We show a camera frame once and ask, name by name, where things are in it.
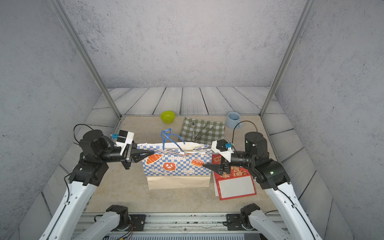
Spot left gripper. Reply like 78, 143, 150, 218
98, 139, 154, 172

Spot white Happy Every Day bag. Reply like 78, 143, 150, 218
212, 137, 230, 197

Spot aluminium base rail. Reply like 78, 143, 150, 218
62, 211, 316, 240

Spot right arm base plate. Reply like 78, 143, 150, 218
223, 214, 244, 231

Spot right frame post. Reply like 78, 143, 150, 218
260, 0, 316, 119

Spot green checkered cloth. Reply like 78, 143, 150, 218
180, 118, 225, 145

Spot red paper gift bag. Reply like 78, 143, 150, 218
213, 167, 257, 201

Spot metal spoon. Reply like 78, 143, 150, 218
191, 121, 196, 141

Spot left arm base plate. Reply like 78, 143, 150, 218
129, 214, 147, 232

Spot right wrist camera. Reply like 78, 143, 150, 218
211, 139, 235, 163

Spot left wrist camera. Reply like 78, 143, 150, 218
112, 130, 135, 156

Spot blue checkered paper bag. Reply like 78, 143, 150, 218
137, 129, 213, 190

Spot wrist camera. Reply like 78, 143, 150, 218
112, 130, 135, 156
211, 139, 235, 163

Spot green plastic bowl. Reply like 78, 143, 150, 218
161, 111, 176, 124

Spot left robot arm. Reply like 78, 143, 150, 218
41, 130, 154, 240

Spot left frame post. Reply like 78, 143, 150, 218
49, 0, 122, 120

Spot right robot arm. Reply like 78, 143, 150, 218
203, 132, 321, 240

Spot light blue mug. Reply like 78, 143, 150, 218
226, 112, 243, 129

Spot frame post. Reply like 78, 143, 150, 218
260, 0, 316, 119
49, 0, 122, 120

